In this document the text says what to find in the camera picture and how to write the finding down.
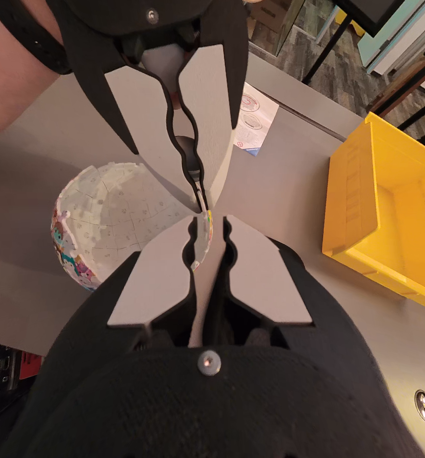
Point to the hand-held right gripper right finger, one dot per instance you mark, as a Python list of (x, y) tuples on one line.
[(266, 282)]

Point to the colourful puzzle ball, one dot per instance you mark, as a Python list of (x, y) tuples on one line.
[(119, 222)]

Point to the black metal leg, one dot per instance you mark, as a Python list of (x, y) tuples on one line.
[(327, 50)]

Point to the black wall screen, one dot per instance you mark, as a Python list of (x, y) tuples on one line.
[(370, 14)]

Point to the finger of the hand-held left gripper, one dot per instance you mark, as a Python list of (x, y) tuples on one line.
[(212, 107), (137, 107)]

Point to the black ball stand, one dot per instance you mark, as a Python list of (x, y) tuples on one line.
[(187, 154)]

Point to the person's left forearm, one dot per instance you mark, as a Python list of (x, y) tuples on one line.
[(12, 89)]

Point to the person's black jacket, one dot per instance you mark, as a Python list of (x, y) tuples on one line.
[(1, 386)]

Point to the black wristband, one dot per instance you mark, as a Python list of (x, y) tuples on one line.
[(37, 39)]

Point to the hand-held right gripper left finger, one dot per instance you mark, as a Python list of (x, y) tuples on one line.
[(155, 282)]

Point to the folded instruction leaflet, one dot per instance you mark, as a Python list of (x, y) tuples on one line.
[(252, 121)]

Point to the cardboard box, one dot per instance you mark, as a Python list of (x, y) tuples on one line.
[(266, 18)]

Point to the yellow plastic bin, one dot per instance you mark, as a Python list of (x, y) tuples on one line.
[(384, 214)]

